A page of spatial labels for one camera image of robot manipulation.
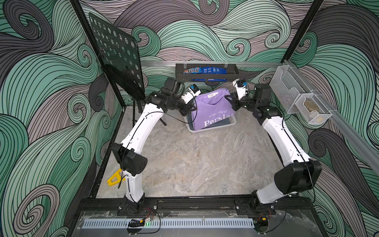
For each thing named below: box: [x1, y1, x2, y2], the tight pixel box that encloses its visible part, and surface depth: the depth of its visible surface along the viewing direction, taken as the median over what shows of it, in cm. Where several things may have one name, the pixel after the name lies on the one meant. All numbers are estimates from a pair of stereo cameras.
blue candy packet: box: [183, 66, 228, 75], surface depth 94 cm
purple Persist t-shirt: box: [191, 87, 234, 131], surface depth 78 cm
